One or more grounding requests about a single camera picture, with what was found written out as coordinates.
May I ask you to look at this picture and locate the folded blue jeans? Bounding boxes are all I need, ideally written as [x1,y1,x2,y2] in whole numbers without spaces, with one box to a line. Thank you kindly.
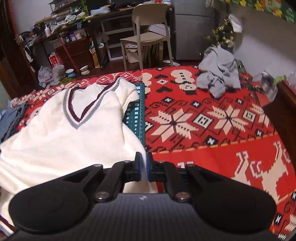
[0,102,28,143]

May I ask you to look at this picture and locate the red patterned christmas blanket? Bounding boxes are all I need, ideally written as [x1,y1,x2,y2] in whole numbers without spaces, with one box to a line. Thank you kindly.
[20,66,295,240]

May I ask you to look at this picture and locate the grey refrigerator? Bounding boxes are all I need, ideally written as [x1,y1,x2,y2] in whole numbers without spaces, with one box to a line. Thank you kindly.
[172,0,215,60]

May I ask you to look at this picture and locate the white plastic bag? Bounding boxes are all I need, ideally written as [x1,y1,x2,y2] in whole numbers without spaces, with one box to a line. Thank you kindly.
[38,66,53,88]

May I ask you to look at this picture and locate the green christmas wall banner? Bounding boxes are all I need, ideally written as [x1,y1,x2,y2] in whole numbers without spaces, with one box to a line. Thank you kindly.
[221,0,295,24]

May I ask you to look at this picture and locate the blue white ceramic bowl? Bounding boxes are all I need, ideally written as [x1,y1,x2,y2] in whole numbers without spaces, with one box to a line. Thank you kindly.
[65,69,75,78]

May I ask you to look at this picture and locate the grey crumpled garment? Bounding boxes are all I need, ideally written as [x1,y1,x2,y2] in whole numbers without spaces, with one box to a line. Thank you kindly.
[196,46,241,99]

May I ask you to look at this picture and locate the beige plastic chair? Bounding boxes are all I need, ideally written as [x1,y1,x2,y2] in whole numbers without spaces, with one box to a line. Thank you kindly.
[120,3,173,71]

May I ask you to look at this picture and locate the brown wooden drawer cabinet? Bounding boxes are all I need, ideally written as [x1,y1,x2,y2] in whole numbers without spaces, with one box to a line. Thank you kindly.
[55,38,94,69]

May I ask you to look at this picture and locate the white knit v-neck sweater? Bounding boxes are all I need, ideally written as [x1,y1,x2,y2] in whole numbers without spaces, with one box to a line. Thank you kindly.
[1,77,145,228]

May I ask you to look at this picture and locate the dark wooden side table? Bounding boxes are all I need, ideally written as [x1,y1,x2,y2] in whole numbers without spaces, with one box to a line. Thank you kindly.
[263,81,296,162]

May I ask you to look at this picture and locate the dark cluttered desk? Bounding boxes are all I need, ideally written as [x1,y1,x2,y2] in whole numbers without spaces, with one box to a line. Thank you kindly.
[17,6,175,70]

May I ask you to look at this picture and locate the green cutting mat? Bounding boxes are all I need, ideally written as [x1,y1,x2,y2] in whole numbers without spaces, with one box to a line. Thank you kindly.
[122,83,145,147]

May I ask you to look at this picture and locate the white drawer shelf unit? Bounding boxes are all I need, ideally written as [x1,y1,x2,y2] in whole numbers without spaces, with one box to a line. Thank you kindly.
[101,14,136,61]

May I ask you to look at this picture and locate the small decorated christmas tree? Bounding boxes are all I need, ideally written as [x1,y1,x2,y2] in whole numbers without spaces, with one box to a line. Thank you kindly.
[207,18,234,50]

